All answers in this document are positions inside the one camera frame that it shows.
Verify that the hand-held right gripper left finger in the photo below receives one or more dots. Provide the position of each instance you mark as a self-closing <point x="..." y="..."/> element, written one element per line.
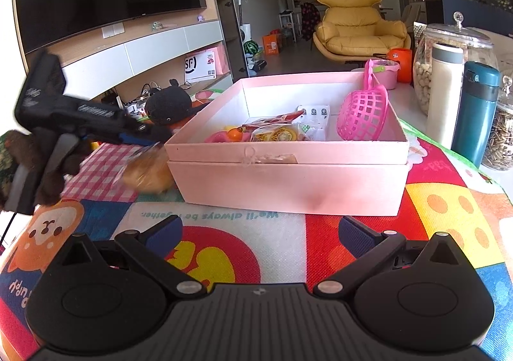
<point x="163" y="236"/>

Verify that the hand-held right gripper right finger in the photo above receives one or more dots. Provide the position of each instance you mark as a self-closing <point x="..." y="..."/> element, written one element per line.
<point x="356" y="236"/>

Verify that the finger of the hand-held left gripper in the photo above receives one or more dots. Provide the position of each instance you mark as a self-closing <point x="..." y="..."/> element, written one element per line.
<point x="134" y="123"/>
<point x="138" y="139"/>

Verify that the packaged brown bread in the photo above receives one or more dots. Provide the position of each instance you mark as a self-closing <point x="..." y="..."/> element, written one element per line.
<point x="148" y="170"/>

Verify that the pink cardboard box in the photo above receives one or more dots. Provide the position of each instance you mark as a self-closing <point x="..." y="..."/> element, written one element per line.
<point x="288" y="180"/>

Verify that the pink plastic basket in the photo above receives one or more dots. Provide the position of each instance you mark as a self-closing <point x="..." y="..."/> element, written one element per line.
<point x="362" y="116"/>

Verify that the white battery charger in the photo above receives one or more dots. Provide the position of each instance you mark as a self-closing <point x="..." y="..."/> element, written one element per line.
<point x="316" y="122"/>

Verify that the packaged bread with yellow label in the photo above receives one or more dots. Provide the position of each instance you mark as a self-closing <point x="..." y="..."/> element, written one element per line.
<point x="278" y="134"/>

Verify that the person's left hand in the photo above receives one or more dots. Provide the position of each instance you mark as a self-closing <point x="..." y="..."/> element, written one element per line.
<point x="28" y="150"/>

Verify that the black plush toy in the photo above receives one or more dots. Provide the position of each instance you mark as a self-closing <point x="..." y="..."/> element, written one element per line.
<point x="168" y="104"/>

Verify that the pink checked cloth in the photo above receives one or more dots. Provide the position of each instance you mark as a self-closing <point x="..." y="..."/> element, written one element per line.
<point x="104" y="172"/>

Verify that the white and pink paper bag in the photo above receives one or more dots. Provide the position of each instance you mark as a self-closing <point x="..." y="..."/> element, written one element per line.
<point x="204" y="64"/>

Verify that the colourful play mat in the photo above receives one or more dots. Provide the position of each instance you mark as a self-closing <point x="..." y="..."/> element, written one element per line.
<point x="260" y="240"/>

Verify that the watermelon ball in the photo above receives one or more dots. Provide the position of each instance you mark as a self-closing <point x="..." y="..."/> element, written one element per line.
<point x="250" y="47"/>

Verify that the white stick vacuum cleaner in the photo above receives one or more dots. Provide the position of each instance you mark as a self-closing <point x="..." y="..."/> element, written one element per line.
<point x="243" y="16"/>

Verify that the orange cardboard box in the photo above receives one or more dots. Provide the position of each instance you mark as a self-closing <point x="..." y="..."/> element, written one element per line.
<point x="271" y="44"/>

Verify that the pink plastic cup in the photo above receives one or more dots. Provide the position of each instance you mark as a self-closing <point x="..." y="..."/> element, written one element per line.
<point x="386" y="78"/>

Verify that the white thermos bottle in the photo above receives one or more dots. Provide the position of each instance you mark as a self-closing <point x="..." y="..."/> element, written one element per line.
<point x="443" y="100"/>

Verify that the teal thermos bottle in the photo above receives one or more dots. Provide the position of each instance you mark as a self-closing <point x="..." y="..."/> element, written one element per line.
<point x="475" y="120"/>

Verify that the glass jar of peanuts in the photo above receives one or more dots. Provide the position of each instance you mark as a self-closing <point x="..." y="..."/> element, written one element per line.
<point x="421" y="76"/>

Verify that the glass jar of sunflower seeds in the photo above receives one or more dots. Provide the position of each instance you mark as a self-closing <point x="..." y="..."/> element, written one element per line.
<point x="501" y="140"/>

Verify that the orange cup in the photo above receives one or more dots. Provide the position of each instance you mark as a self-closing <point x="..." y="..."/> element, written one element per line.
<point x="402" y="66"/>

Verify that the dark floral cloth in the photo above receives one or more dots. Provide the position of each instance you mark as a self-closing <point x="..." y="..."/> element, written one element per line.
<point x="310" y="20"/>

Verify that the yellow armchair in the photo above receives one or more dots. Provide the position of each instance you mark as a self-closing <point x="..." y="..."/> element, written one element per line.
<point x="358" y="24"/>

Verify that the white wall shelf unit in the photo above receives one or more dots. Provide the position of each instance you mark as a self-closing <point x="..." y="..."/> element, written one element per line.
<point x="160" y="46"/>

